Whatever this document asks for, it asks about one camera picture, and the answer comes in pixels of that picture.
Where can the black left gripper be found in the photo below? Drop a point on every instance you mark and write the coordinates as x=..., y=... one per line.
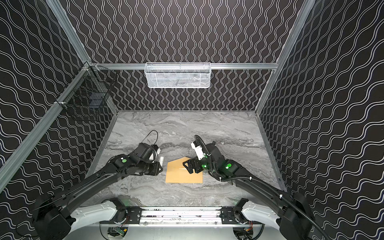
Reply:
x=154, y=168

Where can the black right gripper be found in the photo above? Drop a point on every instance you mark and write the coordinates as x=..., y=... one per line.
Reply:
x=193, y=165

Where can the brown paper envelope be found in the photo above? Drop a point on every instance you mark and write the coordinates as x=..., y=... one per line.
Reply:
x=178, y=174

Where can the white glue stick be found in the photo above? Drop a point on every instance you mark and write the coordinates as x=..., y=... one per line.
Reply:
x=161, y=160

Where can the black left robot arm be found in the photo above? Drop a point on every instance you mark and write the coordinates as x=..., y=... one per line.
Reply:
x=51, y=215

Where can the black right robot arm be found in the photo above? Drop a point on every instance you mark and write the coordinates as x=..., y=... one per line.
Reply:
x=294, y=216

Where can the aluminium back crossbar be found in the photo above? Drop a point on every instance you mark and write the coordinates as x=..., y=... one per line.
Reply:
x=199, y=66

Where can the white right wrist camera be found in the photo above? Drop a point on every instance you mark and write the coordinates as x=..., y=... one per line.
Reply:
x=198, y=150

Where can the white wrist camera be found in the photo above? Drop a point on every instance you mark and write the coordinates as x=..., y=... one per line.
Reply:
x=155, y=152
x=198, y=150

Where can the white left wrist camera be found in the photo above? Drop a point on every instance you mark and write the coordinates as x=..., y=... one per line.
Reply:
x=155, y=152

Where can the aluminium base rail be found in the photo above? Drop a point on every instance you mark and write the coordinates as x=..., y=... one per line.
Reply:
x=107, y=213

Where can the white wire mesh basket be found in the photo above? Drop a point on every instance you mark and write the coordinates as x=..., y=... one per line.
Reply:
x=178, y=78

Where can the black wire basket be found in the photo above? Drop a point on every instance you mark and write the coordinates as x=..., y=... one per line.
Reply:
x=89, y=98

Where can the aluminium left side rail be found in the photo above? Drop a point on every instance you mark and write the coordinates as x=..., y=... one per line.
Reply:
x=16, y=160

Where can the aluminium frame corner post left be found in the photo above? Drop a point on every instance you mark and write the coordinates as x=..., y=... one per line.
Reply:
x=69, y=30

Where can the aluminium frame corner post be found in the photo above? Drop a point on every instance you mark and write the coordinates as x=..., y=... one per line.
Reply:
x=285, y=53
x=69, y=30

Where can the aluminium frame corner post right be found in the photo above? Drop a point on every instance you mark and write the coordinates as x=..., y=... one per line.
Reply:
x=285, y=53

